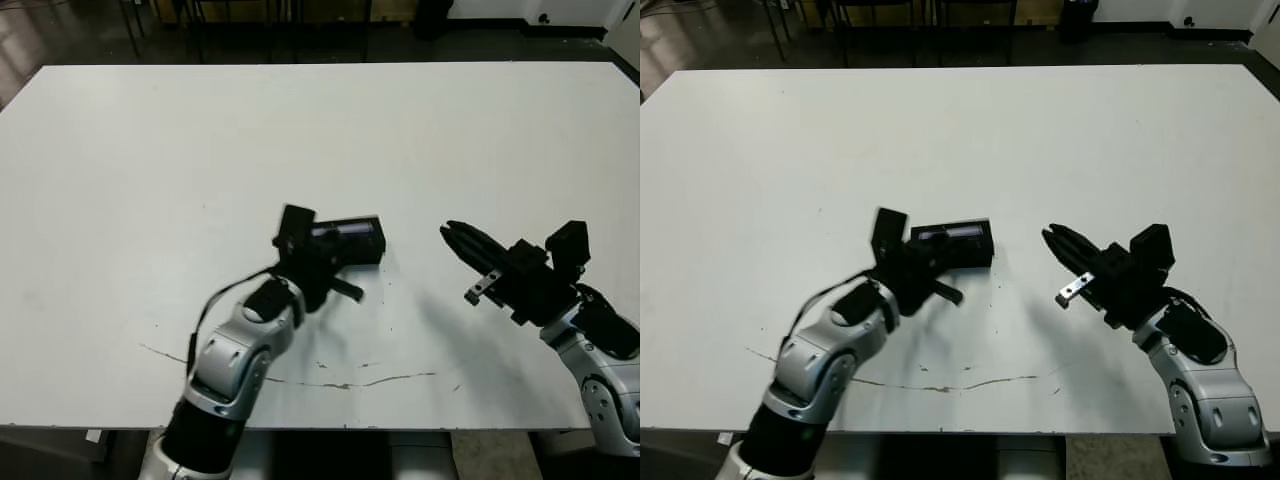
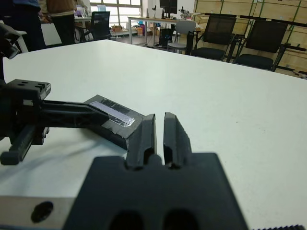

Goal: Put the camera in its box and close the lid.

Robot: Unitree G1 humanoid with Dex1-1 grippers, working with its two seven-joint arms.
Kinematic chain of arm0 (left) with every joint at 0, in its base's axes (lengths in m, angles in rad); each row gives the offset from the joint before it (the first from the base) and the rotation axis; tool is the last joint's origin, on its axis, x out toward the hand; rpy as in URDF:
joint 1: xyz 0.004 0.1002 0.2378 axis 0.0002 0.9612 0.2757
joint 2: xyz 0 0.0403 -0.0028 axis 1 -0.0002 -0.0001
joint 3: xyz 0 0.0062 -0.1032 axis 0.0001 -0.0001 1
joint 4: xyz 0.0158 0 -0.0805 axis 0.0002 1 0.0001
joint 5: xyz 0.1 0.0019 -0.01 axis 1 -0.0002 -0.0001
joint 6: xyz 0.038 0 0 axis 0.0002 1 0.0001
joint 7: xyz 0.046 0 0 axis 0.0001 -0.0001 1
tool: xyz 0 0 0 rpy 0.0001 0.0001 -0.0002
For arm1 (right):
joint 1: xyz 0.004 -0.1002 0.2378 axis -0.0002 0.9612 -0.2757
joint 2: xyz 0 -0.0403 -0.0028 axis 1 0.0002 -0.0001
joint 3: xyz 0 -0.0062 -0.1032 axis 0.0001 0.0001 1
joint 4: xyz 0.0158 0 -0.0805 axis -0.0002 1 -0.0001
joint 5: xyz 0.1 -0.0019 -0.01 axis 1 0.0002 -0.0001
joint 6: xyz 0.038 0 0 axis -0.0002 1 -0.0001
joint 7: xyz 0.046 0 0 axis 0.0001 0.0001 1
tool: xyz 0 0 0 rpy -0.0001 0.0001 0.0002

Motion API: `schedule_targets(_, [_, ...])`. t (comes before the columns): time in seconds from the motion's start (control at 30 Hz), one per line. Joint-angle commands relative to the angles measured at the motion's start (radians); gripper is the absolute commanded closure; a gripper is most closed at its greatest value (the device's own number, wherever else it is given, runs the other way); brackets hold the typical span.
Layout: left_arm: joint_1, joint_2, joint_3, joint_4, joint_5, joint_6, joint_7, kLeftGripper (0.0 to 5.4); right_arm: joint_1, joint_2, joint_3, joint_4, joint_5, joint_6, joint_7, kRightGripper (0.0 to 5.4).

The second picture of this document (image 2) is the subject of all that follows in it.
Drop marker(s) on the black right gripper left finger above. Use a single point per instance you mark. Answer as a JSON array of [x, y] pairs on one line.
[[141, 141]]

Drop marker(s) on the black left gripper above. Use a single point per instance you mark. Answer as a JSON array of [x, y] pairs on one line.
[[19, 107]]

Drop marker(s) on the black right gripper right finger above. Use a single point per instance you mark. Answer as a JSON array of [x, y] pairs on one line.
[[176, 141]]

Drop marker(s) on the person in brown top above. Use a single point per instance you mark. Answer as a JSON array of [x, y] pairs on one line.
[[62, 21]]

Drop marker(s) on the black office chair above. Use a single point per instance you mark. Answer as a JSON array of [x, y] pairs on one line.
[[99, 25]]

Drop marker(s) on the black computer tower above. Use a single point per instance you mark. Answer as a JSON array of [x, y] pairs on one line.
[[165, 37]]

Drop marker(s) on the person in dark blue clothes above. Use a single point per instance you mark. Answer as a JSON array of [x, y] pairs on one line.
[[21, 21]]

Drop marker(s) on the grey plastic chair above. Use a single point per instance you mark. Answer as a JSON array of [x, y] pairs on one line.
[[184, 28]]

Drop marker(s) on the black mesh visitor chair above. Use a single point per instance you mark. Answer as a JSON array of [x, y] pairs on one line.
[[266, 38], [219, 31]]

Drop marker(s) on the white desk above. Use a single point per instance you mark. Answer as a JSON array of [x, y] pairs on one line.
[[153, 19]]

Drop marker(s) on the black office chairs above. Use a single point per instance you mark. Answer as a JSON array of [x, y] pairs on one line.
[[297, 14]]

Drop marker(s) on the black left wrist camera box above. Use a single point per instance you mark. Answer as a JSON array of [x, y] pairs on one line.
[[8, 40]]

